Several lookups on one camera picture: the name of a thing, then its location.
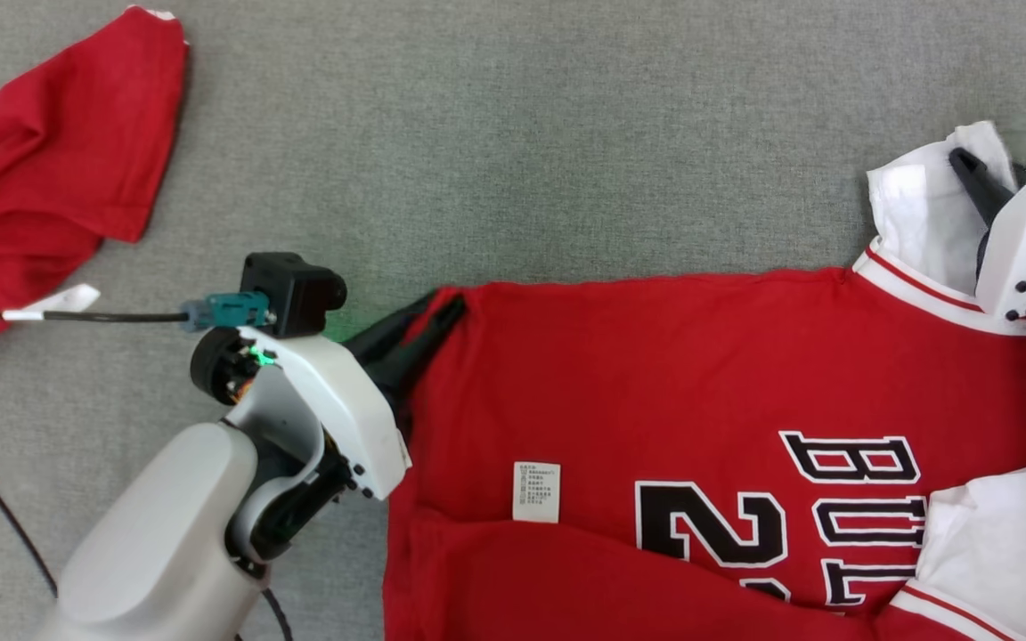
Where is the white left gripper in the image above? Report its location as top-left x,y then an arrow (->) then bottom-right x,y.
237,290 -> 468,501

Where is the red and white basketball jersey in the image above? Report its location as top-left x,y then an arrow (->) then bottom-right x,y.
382,120 -> 1026,641

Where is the plain red garment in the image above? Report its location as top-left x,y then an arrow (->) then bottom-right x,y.
0,4 -> 189,350

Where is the grey fabric sofa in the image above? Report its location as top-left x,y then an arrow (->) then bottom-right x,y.
0,0 -> 1026,641

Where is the teal cable connector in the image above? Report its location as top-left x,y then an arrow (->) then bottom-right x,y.
179,292 -> 272,335

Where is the thin black cable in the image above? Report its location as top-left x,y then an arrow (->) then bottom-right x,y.
0,307 -> 296,641

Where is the white cable tag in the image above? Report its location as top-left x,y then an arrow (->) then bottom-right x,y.
1,283 -> 102,323

